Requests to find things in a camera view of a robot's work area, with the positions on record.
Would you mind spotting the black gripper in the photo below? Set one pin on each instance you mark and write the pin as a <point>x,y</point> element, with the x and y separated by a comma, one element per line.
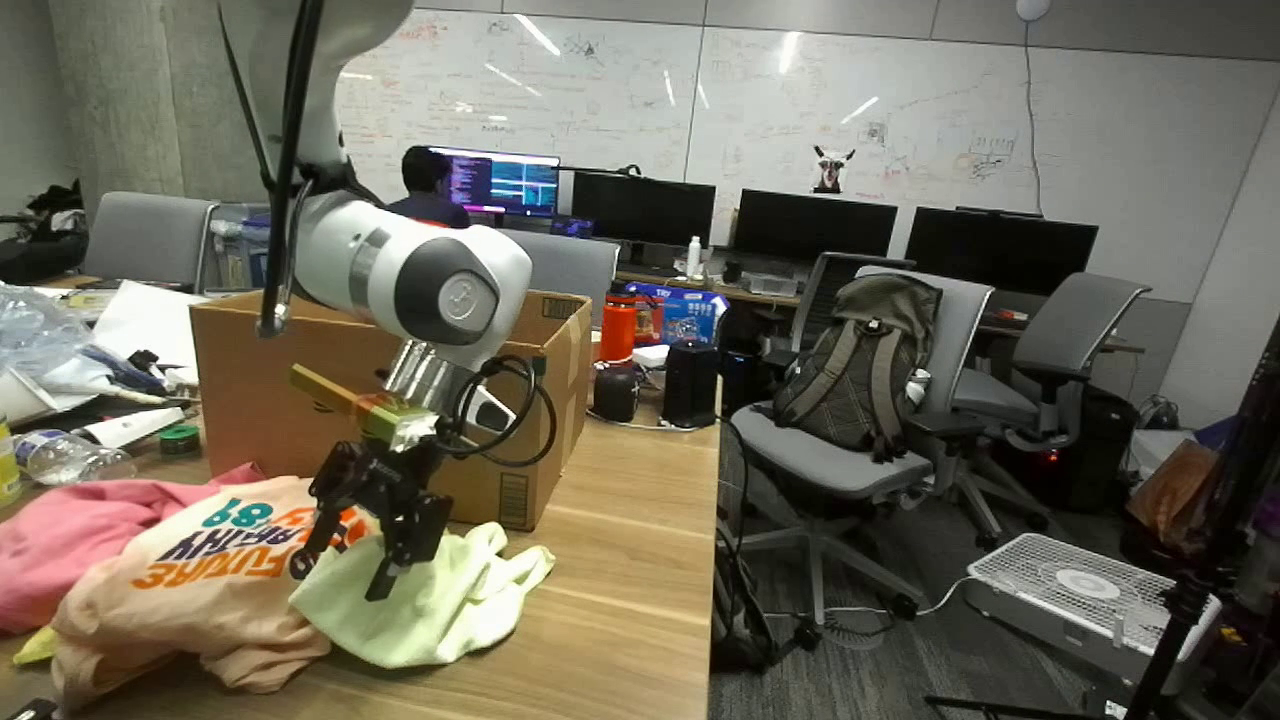
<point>384,481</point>

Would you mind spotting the light green fluffy towel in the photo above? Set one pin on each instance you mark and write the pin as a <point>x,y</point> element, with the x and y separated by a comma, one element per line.
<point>427,606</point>

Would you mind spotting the peach printed t-shirt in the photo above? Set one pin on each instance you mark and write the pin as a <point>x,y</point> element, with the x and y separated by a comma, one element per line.
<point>184,587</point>

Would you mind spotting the brown cardboard box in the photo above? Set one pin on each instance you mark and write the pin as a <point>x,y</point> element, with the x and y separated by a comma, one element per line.
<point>253,403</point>

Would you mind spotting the green tape roll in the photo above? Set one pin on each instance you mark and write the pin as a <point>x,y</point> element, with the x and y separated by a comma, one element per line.
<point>177,436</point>

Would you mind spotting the black mug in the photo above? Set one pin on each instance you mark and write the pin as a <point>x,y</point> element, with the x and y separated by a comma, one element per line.
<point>617,392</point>

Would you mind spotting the white papers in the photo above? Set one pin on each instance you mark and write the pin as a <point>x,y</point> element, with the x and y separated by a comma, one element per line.
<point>143,325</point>

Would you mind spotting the clear plastic bottle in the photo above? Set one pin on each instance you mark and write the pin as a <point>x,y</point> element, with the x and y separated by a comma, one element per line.
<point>54,459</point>

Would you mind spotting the red bottle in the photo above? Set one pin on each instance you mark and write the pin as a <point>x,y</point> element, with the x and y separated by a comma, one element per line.
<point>617,330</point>

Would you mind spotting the light grey office chair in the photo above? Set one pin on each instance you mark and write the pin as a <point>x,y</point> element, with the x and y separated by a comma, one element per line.
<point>572,264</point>

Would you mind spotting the person in dark shirt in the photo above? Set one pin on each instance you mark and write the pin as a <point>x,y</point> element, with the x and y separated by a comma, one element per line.
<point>427,172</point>

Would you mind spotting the laptop with purple screen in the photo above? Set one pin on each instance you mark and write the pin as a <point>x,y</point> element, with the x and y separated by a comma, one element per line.
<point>569,227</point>

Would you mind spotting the monitor with blue screen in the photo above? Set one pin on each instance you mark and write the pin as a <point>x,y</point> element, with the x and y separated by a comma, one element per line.
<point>513,184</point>

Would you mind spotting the blue printed package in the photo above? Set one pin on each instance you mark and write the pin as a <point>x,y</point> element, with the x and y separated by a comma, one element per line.
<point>692,318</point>

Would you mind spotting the white bottle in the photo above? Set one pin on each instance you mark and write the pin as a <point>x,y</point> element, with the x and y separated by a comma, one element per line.
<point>692,263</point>

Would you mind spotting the black computer monitor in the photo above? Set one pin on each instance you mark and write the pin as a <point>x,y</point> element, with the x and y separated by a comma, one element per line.
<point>644,209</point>
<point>812,227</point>
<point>1003,250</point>

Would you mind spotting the olive grey backpack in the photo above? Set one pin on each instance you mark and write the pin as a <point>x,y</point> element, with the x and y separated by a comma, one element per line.
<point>854,373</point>

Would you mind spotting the small animal figure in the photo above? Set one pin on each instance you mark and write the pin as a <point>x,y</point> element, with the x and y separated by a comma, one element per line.
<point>835,169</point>

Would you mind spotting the white flat device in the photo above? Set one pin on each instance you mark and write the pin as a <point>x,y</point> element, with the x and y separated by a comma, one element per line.
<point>1064,587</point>

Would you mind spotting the black tripod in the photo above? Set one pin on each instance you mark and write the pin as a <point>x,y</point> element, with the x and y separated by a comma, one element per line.
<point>1163,666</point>

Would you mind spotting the brown bag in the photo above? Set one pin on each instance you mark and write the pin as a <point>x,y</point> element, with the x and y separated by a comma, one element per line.
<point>1172,502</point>

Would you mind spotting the white round lamp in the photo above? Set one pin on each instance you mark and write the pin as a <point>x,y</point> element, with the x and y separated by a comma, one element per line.
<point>1034,7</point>

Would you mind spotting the large wall whiteboard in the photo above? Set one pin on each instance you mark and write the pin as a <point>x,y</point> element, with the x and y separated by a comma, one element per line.
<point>802,105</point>

